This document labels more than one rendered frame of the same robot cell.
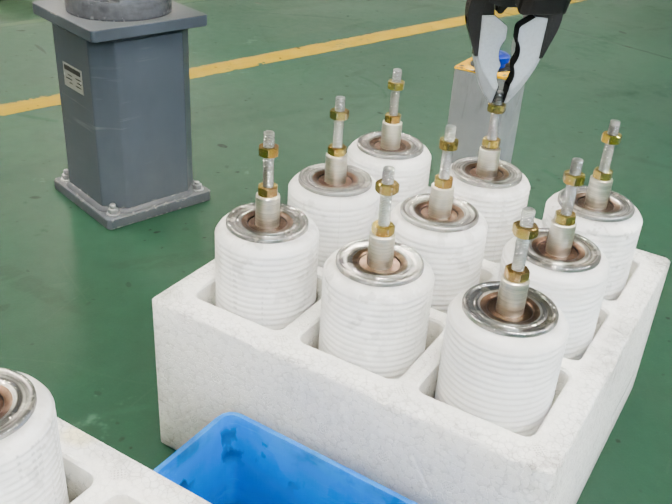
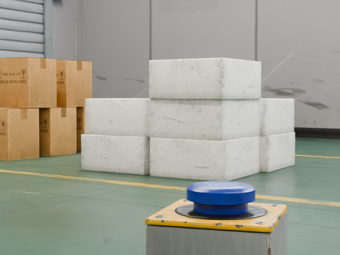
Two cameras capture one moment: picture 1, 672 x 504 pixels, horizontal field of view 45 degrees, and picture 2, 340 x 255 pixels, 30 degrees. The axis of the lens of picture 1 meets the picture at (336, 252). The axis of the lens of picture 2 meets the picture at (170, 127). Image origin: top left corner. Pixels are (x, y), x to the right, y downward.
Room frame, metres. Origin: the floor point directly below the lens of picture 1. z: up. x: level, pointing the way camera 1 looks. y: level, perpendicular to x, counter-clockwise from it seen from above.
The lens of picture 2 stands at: (1.10, 0.18, 0.38)
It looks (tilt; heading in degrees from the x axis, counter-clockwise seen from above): 3 degrees down; 257
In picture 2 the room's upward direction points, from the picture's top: straight up
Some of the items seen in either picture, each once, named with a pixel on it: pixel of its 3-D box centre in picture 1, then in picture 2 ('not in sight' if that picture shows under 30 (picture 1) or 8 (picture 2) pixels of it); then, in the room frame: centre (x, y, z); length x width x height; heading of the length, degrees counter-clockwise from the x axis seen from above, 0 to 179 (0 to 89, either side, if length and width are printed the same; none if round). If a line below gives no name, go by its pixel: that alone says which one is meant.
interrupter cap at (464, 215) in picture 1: (439, 213); not in sight; (0.71, -0.10, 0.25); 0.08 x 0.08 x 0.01
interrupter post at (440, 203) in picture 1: (440, 201); not in sight; (0.71, -0.10, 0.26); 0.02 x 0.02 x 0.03
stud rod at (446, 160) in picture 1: (445, 164); not in sight; (0.71, -0.10, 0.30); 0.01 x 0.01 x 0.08
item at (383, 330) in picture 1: (371, 349); not in sight; (0.60, -0.04, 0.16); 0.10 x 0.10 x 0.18
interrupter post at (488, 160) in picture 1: (488, 161); not in sight; (0.81, -0.15, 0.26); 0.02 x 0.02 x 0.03
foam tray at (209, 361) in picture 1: (420, 348); not in sight; (0.71, -0.10, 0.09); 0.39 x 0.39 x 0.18; 60
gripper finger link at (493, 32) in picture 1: (482, 51); not in sight; (0.83, -0.13, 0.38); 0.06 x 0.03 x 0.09; 7
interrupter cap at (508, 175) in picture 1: (486, 173); not in sight; (0.81, -0.16, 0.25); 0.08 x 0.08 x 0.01
